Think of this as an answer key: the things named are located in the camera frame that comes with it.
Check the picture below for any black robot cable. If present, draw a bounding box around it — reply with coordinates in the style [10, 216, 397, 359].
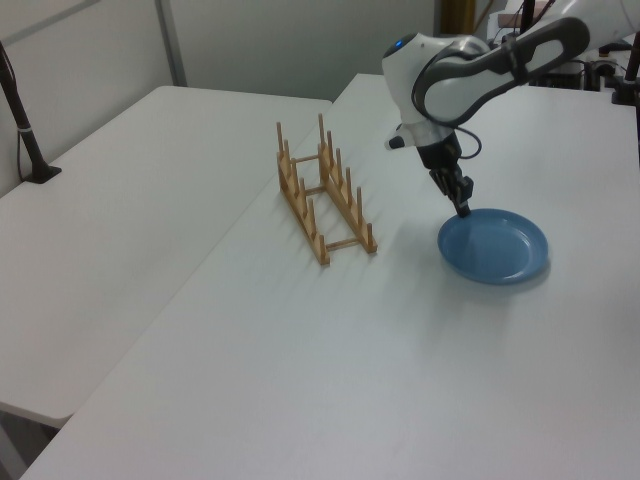
[410, 43, 484, 162]

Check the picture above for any black camera stand with base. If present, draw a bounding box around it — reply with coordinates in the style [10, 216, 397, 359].
[0, 39, 63, 185]

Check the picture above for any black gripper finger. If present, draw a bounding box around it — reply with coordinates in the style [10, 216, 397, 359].
[449, 172, 475, 219]
[429, 168, 455, 202]

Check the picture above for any thin cable on stand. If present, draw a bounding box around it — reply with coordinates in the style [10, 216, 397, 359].
[14, 128, 27, 182]

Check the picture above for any black box device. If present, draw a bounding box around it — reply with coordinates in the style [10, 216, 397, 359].
[528, 63, 587, 91]

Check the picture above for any blue round plate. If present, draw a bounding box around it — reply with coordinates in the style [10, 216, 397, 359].
[437, 206, 550, 288]

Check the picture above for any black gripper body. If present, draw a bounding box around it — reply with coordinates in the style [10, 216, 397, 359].
[417, 130, 464, 174]

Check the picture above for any wooden plate rack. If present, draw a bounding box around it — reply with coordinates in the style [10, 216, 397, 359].
[275, 113, 379, 268]

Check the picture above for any dark camera stand with clamp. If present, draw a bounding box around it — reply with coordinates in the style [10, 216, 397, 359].
[610, 33, 640, 107]

